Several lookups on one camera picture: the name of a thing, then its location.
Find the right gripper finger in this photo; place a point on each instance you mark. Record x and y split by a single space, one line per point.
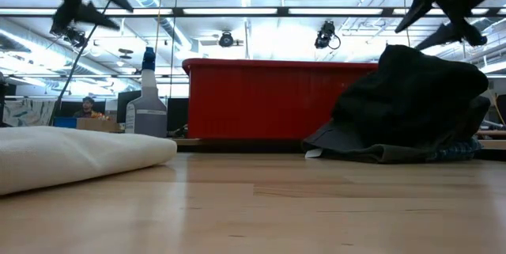
417 8
442 36

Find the black garment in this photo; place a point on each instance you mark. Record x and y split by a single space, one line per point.
411 95

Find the blue plaid garment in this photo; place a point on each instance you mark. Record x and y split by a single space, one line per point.
458 151

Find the black track spotlight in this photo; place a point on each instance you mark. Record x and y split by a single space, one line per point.
73 37

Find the person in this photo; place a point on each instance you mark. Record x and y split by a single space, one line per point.
86 109

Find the black monitor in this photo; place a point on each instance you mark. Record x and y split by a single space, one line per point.
178 117
126 105

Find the colourful small objects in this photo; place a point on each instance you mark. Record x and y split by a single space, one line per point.
99 115

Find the cardboard box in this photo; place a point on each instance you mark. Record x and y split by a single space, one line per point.
97 125

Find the blue box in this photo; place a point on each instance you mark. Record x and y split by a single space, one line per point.
65 122

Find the grey spray bottle blue nozzle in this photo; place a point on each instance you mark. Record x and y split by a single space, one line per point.
147 115

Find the patterned cloth board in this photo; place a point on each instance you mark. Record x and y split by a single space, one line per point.
31 112

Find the round black ceiling device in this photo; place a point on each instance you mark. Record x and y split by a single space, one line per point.
226 39

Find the white canvas tote bag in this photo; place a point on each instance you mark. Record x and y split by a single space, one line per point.
71 155

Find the red plastic bin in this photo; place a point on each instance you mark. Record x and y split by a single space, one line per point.
261 103

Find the black aluminium table frame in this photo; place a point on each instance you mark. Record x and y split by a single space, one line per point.
245 149

